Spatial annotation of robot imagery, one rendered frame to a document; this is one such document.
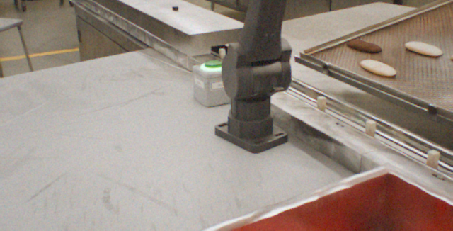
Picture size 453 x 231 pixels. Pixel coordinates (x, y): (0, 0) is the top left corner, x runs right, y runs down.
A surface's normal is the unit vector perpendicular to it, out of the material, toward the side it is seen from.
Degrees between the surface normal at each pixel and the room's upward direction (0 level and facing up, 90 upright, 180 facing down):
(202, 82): 90
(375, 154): 0
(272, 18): 110
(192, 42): 90
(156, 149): 0
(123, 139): 0
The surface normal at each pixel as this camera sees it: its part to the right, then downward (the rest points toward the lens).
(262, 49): 0.34, 0.62
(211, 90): 0.47, 0.31
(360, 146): -0.01, -0.93
